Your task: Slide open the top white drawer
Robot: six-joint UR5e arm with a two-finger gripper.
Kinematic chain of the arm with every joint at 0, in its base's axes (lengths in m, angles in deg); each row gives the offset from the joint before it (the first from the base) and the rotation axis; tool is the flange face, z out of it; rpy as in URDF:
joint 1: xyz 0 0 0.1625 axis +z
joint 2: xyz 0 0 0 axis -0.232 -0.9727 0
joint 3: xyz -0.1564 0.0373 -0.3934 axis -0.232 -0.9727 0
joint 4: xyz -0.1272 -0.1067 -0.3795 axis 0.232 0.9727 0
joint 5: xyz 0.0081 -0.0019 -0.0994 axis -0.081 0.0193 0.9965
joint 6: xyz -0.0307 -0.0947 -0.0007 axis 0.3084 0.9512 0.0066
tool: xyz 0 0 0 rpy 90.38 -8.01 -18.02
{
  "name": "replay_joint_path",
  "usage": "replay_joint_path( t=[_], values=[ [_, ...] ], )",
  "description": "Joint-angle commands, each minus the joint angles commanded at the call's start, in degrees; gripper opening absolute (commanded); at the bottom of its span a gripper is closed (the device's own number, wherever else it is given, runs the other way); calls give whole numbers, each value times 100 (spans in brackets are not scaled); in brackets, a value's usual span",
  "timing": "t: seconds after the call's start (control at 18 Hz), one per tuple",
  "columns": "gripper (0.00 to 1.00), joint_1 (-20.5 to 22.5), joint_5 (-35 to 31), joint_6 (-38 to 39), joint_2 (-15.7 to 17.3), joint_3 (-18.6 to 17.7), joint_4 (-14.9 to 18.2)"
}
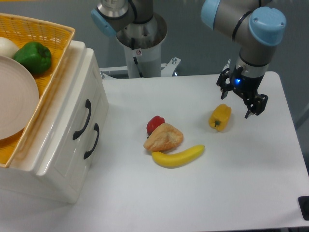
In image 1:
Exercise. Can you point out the yellow banana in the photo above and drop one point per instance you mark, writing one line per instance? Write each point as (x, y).
(178, 159)

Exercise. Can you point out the white drawer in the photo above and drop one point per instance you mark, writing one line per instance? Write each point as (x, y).
(68, 157)
(86, 80)

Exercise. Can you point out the yellow bell pepper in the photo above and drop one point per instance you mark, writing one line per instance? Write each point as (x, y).
(220, 117)

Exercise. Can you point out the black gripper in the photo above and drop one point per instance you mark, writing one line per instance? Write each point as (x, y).
(245, 87)

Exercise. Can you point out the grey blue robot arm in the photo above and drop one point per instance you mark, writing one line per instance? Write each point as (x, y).
(257, 28)

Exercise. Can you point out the yellow woven basket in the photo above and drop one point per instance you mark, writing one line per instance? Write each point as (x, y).
(50, 43)

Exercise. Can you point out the black corner object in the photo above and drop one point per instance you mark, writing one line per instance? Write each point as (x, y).
(304, 206)

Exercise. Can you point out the white drawer cabinet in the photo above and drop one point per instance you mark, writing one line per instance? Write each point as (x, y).
(20, 176)

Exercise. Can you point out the red bell pepper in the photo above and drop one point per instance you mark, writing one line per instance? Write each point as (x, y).
(154, 123)

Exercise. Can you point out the pink plate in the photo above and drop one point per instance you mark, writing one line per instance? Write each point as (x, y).
(19, 97)

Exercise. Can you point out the green bell pepper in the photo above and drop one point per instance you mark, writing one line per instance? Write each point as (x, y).
(33, 56)

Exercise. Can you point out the white onion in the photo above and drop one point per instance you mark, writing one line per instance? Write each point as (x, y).
(7, 48)

